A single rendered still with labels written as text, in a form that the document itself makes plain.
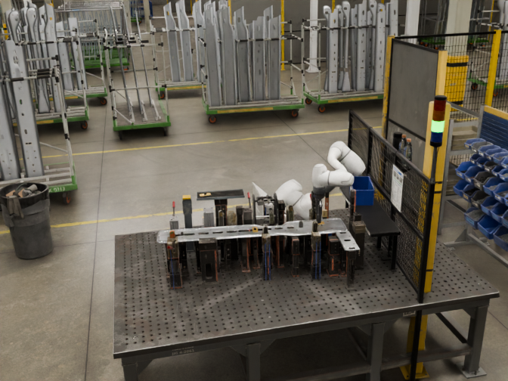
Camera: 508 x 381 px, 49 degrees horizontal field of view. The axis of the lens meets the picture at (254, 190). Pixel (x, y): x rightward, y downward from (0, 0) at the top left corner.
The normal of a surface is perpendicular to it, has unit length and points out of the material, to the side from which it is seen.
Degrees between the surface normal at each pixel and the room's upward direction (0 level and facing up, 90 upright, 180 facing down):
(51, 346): 0
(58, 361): 0
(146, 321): 0
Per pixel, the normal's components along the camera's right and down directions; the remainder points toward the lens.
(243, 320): -0.03, -0.93
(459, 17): 0.22, 0.36
